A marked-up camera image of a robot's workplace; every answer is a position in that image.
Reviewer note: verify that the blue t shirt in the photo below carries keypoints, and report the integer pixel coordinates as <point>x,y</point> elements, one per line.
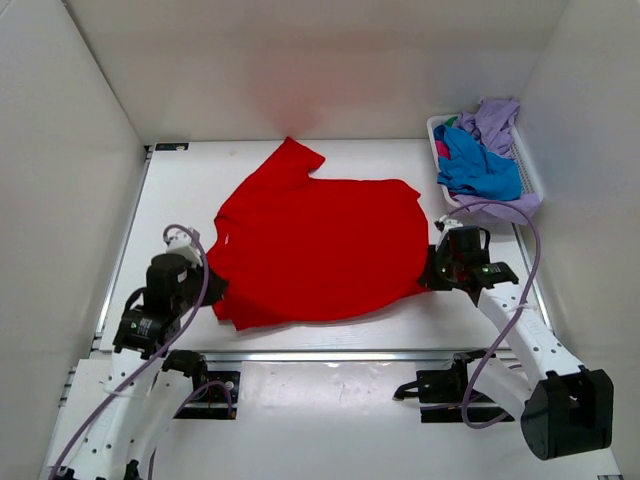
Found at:
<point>471,169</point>

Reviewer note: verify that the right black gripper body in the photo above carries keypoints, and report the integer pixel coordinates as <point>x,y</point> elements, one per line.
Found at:
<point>446,267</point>

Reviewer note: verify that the red t shirt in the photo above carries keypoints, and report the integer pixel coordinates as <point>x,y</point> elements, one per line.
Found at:
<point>293,248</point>

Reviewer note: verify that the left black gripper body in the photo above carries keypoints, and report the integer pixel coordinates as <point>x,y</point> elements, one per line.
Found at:
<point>191,290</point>

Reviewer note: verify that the lavender t shirt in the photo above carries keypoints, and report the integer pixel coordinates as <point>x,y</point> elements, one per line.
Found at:
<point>491,126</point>

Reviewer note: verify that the pink garment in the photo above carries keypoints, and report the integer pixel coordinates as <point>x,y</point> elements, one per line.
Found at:
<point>442,149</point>

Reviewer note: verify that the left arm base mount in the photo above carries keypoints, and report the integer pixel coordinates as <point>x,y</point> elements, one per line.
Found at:
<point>214,393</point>

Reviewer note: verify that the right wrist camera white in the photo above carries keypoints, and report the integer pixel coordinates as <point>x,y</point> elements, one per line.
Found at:
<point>444,224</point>

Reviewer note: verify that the white plastic basket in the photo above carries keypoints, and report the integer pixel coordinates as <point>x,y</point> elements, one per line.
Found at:
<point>530,182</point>

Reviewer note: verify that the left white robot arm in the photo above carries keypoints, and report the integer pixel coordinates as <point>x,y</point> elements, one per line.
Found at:
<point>149,380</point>

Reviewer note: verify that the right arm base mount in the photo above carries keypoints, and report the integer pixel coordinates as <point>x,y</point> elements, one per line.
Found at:
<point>440,394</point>

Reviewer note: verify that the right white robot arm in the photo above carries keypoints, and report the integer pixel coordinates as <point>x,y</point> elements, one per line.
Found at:
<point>563,408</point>

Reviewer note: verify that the green garment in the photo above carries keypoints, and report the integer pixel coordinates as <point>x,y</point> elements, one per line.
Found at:
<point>450,120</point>

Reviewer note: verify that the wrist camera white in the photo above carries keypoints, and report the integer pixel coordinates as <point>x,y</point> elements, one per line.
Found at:
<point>184,242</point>
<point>444,224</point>

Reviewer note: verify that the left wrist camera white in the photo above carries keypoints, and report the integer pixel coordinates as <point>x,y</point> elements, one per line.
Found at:
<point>184,242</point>

